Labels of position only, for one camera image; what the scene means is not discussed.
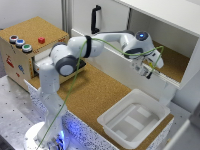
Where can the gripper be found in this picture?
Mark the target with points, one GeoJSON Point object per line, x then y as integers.
{"type": "Point", "coordinates": [141, 67]}

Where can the yellow block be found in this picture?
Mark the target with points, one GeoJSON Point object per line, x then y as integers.
{"type": "Point", "coordinates": [152, 67]}

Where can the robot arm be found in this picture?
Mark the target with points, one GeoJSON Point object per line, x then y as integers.
{"type": "Point", "coordinates": [50, 83]}

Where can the white cabinet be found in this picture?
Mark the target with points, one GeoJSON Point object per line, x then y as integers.
{"type": "Point", "coordinates": [173, 13]}

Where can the white plastic box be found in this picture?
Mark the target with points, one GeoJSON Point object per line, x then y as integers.
{"type": "Point", "coordinates": [133, 120]}

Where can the white sliding door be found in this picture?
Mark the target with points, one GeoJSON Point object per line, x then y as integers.
{"type": "Point", "coordinates": [113, 16]}

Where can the green button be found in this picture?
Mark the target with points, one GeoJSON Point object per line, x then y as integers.
{"type": "Point", "coordinates": [27, 47]}

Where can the blue button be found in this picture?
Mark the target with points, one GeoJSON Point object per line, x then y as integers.
{"type": "Point", "coordinates": [20, 42]}

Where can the wooden drawer box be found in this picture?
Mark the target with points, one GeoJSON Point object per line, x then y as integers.
{"type": "Point", "coordinates": [16, 63]}

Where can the red button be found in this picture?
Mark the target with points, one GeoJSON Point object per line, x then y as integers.
{"type": "Point", "coordinates": [13, 38]}

